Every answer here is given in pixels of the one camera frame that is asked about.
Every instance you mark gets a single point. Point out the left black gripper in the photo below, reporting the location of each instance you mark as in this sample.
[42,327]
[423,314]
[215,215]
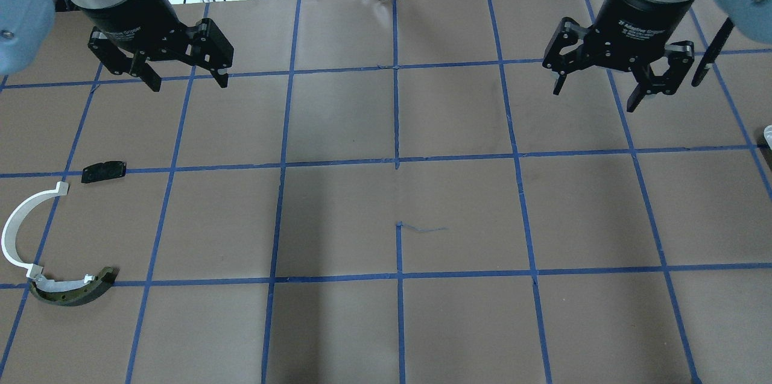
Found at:
[134,15]

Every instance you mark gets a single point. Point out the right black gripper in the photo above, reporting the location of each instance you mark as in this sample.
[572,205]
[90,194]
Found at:
[640,16]

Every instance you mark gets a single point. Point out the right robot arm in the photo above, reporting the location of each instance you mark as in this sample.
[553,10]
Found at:
[750,17]

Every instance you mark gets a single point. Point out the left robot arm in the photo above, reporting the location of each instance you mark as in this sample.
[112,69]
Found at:
[26,23]

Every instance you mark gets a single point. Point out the black plastic block part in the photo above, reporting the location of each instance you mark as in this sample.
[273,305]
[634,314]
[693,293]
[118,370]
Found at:
[103,171]

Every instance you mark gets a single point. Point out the dark green brake shoe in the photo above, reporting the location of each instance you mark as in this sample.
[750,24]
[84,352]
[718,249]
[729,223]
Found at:
[75,292]

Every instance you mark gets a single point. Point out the white curved plastic bracket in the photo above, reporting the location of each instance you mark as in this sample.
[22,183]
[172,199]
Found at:
[13,223]

